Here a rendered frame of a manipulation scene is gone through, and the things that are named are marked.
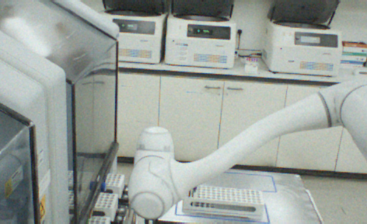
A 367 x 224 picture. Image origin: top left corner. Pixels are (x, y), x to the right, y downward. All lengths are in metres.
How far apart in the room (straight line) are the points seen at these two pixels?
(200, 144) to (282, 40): 1.08
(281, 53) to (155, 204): 2.62
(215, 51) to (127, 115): 0.89
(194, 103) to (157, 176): 2.51
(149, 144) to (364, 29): 3.37
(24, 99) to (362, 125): 0.69
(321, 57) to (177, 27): 1.16
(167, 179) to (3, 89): 0.41
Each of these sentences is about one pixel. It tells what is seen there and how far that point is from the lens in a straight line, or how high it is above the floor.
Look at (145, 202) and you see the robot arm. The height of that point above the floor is 1.18.
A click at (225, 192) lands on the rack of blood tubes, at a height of 0.88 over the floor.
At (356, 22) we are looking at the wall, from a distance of 4.23.
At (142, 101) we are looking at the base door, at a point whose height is 0.59.
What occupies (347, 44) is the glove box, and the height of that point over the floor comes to 1.11.
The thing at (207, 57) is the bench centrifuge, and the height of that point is 0.99.
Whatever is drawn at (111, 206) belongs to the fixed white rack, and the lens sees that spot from 1.54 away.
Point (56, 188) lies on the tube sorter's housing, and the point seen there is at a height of 1.18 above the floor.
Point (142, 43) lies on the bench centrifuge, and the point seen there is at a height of 1.07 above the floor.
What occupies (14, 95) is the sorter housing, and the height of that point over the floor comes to 1.45.
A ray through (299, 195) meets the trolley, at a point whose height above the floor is 0.82.
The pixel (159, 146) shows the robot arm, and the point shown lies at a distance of 1.11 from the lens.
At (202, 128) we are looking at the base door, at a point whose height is 0.39.
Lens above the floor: 1.68
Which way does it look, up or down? 18 degrees down
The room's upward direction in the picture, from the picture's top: 4 degrees clockwise
